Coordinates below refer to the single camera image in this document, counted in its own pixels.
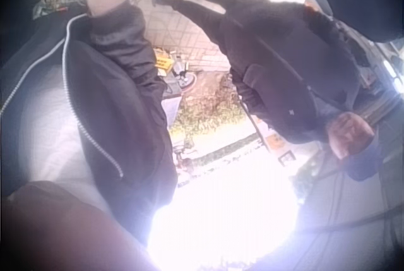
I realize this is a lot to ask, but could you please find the yellow plastic crate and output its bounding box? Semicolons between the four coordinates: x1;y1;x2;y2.
153;47;175;76

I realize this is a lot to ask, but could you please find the black pole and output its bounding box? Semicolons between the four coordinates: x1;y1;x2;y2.
229;68;273;152

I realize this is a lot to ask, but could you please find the white round basin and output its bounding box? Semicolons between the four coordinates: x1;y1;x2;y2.
176;71;198;90

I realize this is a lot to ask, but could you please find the orange sign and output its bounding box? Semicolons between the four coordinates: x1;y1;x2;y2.
266;134;285;152

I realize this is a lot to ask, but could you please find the green bush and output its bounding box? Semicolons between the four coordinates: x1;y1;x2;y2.
169;74;254;141

